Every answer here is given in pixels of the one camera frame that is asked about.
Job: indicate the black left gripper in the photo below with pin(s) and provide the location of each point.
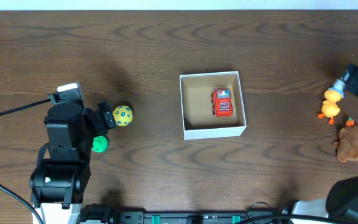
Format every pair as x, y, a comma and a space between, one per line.
98, 121

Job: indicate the orange rubber duck toy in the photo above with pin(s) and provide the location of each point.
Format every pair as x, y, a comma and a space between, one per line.
332, 96

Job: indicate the black rail bottom edge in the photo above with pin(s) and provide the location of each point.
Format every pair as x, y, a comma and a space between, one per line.
98, 214

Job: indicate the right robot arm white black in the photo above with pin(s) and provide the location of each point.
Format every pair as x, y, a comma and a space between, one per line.
341, 204

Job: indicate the white cardboard box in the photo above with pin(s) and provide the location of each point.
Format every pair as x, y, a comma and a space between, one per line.
212, 105

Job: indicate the red toy fire truck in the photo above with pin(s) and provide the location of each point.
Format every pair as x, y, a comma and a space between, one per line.
221, 100

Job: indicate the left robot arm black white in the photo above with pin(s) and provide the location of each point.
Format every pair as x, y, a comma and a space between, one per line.
63, 166

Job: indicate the yellow ball blue letters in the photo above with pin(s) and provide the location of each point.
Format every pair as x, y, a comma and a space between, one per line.
123, 115

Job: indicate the brown plush capybara toy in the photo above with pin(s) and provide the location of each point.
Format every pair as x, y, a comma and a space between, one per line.
347, 144

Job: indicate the green round toy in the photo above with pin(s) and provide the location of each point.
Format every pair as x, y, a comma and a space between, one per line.
100, 144

